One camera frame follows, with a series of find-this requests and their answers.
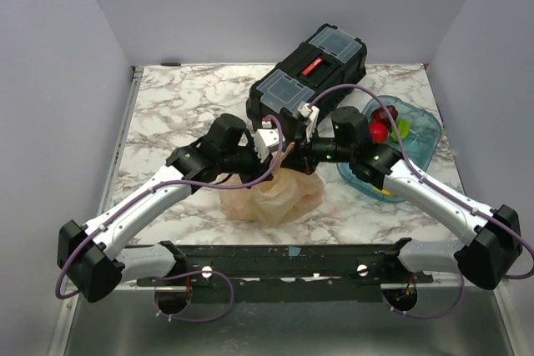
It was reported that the peach plastic bag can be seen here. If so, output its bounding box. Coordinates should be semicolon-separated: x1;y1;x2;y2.
219;165;325;227

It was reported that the green fake starfruit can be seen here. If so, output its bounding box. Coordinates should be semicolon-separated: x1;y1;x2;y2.
390;118;411;143

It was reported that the red fake apple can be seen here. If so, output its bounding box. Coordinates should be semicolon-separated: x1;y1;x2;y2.
369;122;389;143

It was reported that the purple cable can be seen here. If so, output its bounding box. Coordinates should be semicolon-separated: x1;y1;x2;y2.
308;83;534;280
55;115;285;300

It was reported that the blue transparent fruit tray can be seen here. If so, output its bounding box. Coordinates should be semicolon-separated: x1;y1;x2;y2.
337;95;442;203

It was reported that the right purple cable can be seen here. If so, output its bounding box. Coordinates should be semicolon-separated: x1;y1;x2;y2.
308;83;534;280

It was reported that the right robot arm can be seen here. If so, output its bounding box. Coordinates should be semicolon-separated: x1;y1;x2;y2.
288;103;522;290

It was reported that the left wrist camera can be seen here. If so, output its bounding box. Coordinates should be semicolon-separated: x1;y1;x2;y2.
253;118;285;162

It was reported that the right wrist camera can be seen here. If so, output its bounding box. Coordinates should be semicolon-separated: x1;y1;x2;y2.
297;103;320;143

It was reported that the dark red fake plum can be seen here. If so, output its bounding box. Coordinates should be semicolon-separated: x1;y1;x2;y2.
371;105;399;125

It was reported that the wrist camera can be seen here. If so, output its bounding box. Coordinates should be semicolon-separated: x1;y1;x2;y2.
297;103;320;143
253;118;285;162

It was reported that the black plastic toolbox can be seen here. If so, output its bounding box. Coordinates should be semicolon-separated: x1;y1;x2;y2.
245;23;367;139

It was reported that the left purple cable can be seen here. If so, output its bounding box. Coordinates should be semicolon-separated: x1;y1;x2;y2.
55;115;285;300

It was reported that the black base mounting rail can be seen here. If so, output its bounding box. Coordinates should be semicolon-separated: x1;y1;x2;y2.
137;239;433;303

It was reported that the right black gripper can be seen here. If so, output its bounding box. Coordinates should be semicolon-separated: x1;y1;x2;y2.
279;123;355;175

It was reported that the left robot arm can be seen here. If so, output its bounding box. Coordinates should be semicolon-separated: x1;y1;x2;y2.
55;113;285;303

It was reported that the yellow fake banana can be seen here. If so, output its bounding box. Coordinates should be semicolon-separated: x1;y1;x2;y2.
373;187;395;198

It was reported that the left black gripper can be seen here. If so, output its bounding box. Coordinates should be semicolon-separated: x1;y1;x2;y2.
219;138;273;190

